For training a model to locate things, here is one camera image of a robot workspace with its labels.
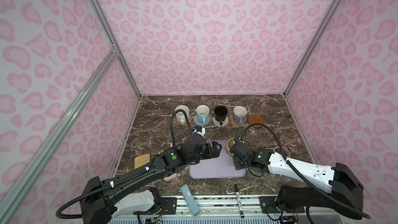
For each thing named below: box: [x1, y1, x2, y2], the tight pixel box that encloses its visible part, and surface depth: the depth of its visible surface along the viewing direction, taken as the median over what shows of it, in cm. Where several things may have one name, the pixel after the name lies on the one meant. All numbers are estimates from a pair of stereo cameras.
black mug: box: [214, 105, 229, 126], surface depth 100 cm
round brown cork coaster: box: [247, 114, 265, 129], surface depth 106 cm
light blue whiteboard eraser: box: [180, 183, 202, 219], surface depth 77 cm
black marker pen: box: [234, 184, 245, 219], surface depth 75 cm
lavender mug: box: [233, 105, 248, 125], surface depth 102 cm
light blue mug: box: [195, 104, 210, 124], surface depth 98 cm
